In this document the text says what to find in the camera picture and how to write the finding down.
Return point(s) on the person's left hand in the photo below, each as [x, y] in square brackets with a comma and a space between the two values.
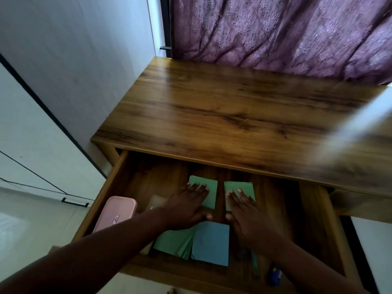
[183, 211]

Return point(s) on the person's right hand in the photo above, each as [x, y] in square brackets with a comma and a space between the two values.
[248, 220]

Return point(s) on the person's right thumb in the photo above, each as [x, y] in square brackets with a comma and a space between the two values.
[229, 216]

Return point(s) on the person's left thumb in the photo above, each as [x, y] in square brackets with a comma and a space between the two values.
[205, 216]

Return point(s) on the green square paper sheet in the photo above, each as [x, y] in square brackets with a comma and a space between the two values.
[212, 192]
[248, 188]

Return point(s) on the person's left forearm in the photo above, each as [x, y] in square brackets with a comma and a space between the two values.
[92, 254]

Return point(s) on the person's right forearm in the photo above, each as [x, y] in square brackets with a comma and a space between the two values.
[303, 269]

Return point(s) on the blue square paper sheet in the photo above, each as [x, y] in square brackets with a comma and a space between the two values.
[211, 244]

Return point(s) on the stack of green paper sheets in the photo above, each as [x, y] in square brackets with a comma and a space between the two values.
[174, 243]

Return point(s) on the small translucent plastic item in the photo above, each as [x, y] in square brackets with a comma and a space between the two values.
[156, 202]

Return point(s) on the teal pen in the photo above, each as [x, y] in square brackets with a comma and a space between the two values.
[255, 263]

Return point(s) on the wooden drawer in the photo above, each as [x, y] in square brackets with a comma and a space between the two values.
[284, 211]

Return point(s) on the blue glue stick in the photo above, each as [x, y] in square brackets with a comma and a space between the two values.
[275, 277]

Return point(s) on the pink plastic box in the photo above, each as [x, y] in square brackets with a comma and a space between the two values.
[115, 212]

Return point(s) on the wooden desk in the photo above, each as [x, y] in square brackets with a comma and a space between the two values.
[232, 113]

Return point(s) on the white wardrobe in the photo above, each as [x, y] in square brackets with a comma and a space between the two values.
[33, 150]

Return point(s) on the purple patterned curtain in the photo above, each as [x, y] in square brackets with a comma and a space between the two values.
[275, 30]

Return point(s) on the black window frame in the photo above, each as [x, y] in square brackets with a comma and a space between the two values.
[165, 24]

